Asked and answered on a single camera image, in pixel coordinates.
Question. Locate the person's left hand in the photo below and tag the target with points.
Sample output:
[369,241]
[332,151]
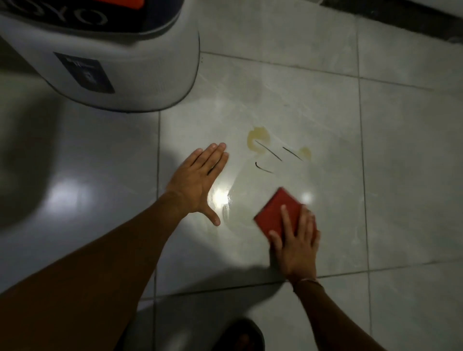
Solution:
[191,184]

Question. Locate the person's right hand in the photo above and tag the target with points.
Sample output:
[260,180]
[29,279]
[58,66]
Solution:
[296,253]

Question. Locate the person's left thumb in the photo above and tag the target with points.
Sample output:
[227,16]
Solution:
[213,216]

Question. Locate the person's right little finger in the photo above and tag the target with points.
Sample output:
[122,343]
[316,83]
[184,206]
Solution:
[317,238]

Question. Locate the person's right thumb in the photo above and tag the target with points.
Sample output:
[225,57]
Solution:
[275,240]

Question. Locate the person's right middle finger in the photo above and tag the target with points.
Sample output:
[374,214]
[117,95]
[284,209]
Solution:
[303,220]

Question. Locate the person's left little finger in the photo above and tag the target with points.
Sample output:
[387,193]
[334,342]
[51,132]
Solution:
[194,157]

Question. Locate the person's left middle finger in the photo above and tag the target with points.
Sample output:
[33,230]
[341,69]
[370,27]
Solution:
[216,156]

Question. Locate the red cleaning sponge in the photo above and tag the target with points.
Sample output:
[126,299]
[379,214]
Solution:
[273,213]

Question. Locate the person's left forearm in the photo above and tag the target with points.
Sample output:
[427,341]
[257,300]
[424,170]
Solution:
[90,282]

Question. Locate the person's right forearm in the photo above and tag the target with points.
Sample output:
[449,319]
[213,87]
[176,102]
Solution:
[332,321]

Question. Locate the large yellow floor stain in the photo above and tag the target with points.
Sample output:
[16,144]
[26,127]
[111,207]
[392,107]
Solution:
[253,139]

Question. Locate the white plastic bucket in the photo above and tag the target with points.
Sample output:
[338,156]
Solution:
[144,68]

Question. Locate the person's dark sandal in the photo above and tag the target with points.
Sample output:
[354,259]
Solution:
[240,336]

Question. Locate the orange cloth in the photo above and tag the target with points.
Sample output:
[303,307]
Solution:
[119,3]

